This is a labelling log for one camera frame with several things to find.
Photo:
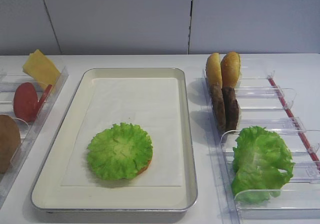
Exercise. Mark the orange bun bottom under lettuce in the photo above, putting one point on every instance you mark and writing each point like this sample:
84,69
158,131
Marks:
144,168

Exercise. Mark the left burger bun half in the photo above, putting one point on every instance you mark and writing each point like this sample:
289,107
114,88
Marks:
213,70

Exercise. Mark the round lettuce leaf on tray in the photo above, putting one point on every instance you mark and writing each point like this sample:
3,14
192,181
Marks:
119,152

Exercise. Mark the clear acrylic left rack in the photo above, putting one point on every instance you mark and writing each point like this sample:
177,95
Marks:
29,131

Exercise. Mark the right brown meat patty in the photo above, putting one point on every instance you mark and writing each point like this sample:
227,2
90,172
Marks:
231,108

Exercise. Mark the right burger bun half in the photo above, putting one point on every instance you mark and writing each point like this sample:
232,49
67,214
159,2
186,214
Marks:
230,69

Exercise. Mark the red rail strip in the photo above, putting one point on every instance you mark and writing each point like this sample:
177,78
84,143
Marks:
309,138

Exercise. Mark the white paper tray liner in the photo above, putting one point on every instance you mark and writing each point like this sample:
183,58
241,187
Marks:
151,103

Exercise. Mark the left brown meat patty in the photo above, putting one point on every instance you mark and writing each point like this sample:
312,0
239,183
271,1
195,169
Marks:
218,106

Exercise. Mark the brown meat patty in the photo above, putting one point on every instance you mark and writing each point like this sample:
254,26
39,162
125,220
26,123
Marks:
218,106
231,108

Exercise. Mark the red tomato slice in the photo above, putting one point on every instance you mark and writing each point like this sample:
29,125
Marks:
43,98
25,101

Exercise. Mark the cream rectangular metal tray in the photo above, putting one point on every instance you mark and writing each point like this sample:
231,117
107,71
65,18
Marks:
49,194

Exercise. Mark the brown bread slice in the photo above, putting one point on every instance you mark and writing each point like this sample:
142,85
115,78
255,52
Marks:
10,139

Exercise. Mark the yellow cheese slice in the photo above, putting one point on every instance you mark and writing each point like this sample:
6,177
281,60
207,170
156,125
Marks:
41,69

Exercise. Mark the burger bun half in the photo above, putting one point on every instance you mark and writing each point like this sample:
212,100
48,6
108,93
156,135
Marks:
230,69
213,70

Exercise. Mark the loose lettuce leaf in rack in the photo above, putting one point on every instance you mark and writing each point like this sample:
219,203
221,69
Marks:
262,164

